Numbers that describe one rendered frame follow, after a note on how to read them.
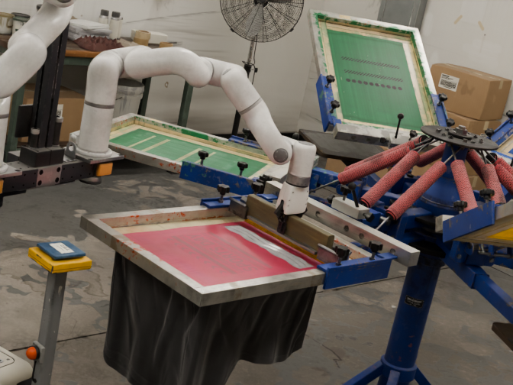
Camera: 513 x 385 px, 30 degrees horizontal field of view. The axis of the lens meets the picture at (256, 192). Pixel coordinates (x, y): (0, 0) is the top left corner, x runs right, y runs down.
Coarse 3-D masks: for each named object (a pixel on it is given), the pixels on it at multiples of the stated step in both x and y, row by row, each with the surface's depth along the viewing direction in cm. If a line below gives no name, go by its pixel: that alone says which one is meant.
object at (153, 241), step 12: (180, 228) 307; (192, 228) 309; (204, 228) 311; (216, 228) 314; (252, 228) 321; (132, 240) 288; (144, 240) 291; (156, 240) 293; (228, 240) 306; (240, 240) 308; (276, 240) 315; (156, 252) 283; (168, 252) 285; (180, 252) 287
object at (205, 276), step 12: (252, 252) 299; (264, 252) 302; (300, 252) 308; (180, 264) 277; (192, 264) 279; (204, 264) 281; (276, 264) 293; (288, 264) 295; (312, 264) 300; (192, 276) 271; (204, 276) 273; (216, 276) 274; (228, 276) 276; (240, 276) 278; (252, 276) 280; (264, 276) 282
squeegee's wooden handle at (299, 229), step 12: (252, 204) 320; (264, 204) 316; (252, 216) 321; (264, 216) 317; (288, 216) 309; (276, 228) 313; (288, 228) 309; (300, 228) 305; (312, 228) 301; (300, 240) 305; (312, 240) 301; (324, 240) 298
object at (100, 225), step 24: (96, 216) 292; (120, 216) 296; (144, 216) 302; (168, 216) 309; (192, 216) 317; (216, 216) 324; (120, 240) 277; (336, 240) 316; (144, 264) 268; (168, 264) 266; (192, 288) 254; (216, 288) 257; (240, 288) 261; (264, 288) 268; (288, 288) 275
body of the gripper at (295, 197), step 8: (288, 184) 304; (280, 192) 306; (288, 192) 304; (296, 192) 305; (304, 192) 307; (280, 200) 306; (288, 200) 304; (296, 200) 306; (304, 200) 309; (288, 208) 305; (296, 208) 308; (304, 208) 310
